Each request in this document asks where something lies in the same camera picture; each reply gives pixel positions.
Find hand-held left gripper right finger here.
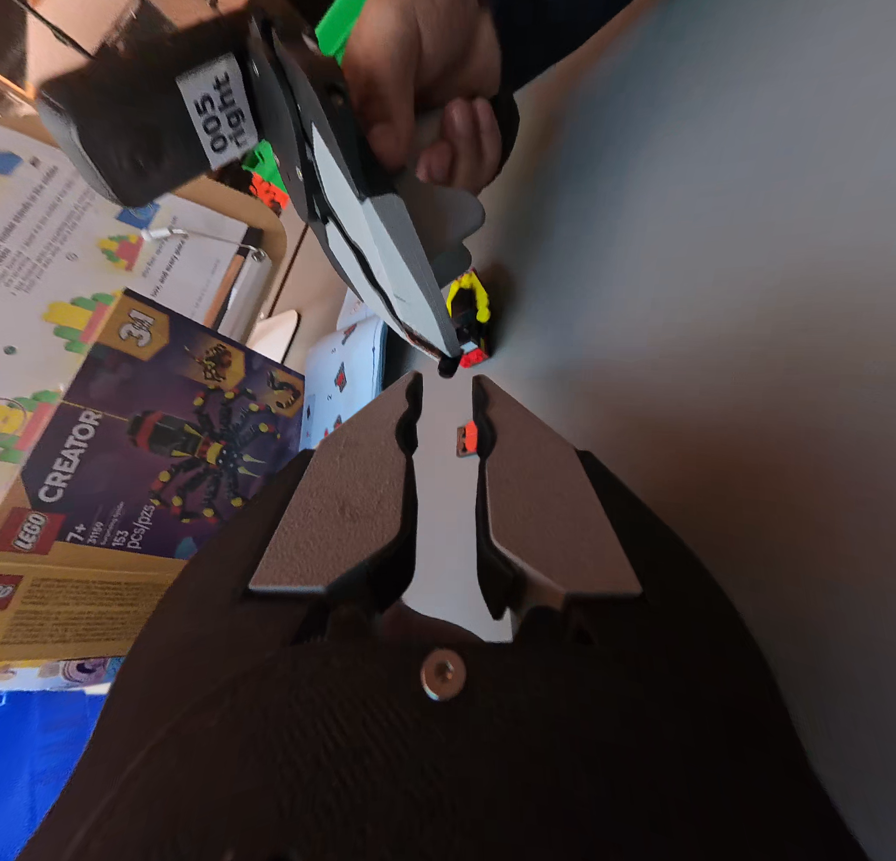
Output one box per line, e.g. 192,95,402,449
472,374,644,621

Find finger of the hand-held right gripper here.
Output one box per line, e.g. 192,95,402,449
318,217,445,361
310,126,465,362

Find person's right forearm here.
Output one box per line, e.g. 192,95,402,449
469,0,673,95

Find silver metal cylinder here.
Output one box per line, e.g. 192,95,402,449
213,248,275,344

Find lego instruction booklet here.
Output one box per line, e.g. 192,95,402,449
300,290,389,452

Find purple lego set box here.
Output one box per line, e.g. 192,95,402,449
0,288,307,666

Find blue sheet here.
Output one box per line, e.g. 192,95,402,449
0,689,109,861

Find person's right hand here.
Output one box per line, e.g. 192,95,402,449
343,0,505,193

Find yellow black lego assembly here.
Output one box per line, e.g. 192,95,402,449
440,267,494,379

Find green lego brick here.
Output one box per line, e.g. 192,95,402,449
241,140,281,179

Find printed lego picture sheet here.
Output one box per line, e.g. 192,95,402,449
0,127,252,484

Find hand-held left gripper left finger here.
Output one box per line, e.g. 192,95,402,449
248,372,425,613

